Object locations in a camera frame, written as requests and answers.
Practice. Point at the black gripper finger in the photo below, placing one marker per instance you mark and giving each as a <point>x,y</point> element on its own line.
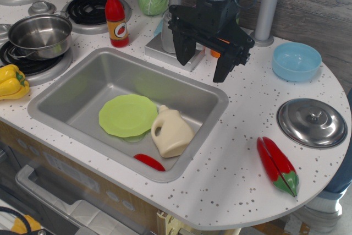
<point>226,62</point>
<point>184,47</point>

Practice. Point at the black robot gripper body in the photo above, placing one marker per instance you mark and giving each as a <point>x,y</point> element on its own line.
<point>212,23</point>

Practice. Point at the red toy ketchup bottle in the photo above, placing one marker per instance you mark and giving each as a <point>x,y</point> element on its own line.
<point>116,23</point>

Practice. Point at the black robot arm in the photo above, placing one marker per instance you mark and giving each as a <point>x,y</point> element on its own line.
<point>211,23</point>

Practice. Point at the grey toy sink basin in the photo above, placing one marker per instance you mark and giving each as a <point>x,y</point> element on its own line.
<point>72,103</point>

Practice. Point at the orange toy carrot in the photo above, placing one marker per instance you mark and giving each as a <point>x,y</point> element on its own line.
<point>215,54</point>

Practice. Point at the silver toy faucet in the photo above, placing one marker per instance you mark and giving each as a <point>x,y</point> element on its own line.
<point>161,47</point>

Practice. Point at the grey support pole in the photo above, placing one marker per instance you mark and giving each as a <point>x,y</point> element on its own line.
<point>262,34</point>

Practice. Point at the light blue plastic bowl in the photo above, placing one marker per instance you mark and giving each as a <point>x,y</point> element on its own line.
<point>295,62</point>

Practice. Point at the cream toy detergent jug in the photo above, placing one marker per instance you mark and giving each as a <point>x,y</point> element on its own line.
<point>170,132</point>

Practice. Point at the green plastic plate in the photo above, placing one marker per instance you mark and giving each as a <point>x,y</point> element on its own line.
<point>127,115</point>

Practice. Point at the steel pot lid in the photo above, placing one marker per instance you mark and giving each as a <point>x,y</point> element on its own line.
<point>312,123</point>

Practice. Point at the small red toy pepper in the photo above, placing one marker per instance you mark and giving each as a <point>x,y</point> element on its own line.
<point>148,160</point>

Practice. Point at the red toy chili pepper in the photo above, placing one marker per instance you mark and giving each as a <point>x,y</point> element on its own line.
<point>279,169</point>

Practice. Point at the steel cooking pot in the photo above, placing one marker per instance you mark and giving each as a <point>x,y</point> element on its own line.
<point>40,37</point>

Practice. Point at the front left stove burner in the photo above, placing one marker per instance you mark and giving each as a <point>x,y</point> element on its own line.
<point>37,72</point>

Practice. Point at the lower grey stove knob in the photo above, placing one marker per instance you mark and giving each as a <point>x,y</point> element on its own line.
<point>41,7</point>

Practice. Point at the yellow toy bell pepper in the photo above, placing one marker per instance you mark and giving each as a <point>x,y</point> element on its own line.
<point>13,83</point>

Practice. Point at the left edge grey stove knob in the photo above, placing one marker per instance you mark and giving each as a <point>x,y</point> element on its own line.
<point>4,30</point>

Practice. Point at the yellow black bag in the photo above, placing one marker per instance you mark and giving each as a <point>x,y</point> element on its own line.
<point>23,224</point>

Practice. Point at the toy oven door handle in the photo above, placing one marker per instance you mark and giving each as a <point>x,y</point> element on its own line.
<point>89,218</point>

